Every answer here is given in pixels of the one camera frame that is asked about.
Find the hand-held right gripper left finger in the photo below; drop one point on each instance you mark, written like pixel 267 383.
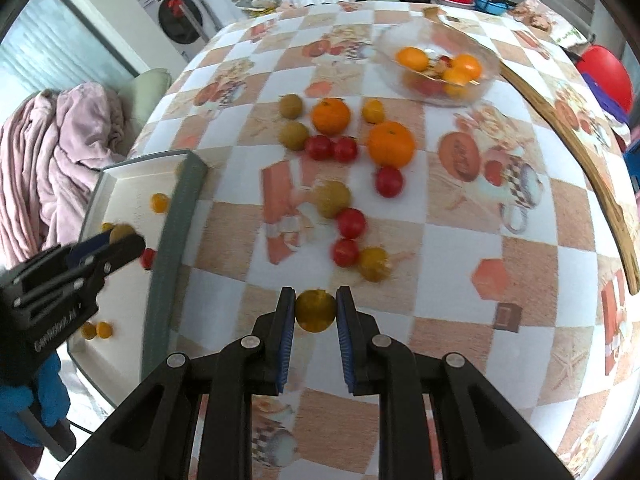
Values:
pixel 286 340

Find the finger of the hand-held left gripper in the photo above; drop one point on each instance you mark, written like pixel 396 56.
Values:
pixel 90 250
pixel 125 255

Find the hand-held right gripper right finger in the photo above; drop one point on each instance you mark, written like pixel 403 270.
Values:
pixel 346 340

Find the tan longan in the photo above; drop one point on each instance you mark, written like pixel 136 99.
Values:
pixel 290 106
pixel 121 232
pixel 332 199
pixel 294 136

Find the red cherry tomato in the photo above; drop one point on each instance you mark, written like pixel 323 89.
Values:
pixel 319 147
pixel 389 181
pixel 351 223
pixel 148 258
pixel 345 252
pixel 345 150

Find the white tray with grey rim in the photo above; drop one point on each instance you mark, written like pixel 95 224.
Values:
pixel 172 260

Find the person's left hand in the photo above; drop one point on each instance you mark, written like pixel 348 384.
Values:
pixel 25 400

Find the pink blanket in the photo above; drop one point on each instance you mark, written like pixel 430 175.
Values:
pixel 55 160

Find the printed checkered tablecloth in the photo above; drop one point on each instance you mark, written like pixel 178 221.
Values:
pixel 440 265

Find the pale green cushion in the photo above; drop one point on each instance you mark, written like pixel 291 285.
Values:
pixel 145 92

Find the large orange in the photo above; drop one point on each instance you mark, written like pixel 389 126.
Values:
pixel 391 144

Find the small orange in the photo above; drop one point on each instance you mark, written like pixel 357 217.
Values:
pixel 330 116

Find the white washing machine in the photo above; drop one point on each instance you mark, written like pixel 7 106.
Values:
pixel 175 15

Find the clear glass bowl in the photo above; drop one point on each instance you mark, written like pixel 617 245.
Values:
pixel 392 72

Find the yellow orange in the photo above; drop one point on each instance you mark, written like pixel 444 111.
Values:
pixel 457 87

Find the purple cloth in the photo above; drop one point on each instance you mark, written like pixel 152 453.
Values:
pixel 615 110

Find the blue basin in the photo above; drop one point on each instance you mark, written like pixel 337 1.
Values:
pixel 487 1

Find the red chair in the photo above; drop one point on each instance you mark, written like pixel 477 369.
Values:
pixel 605 77

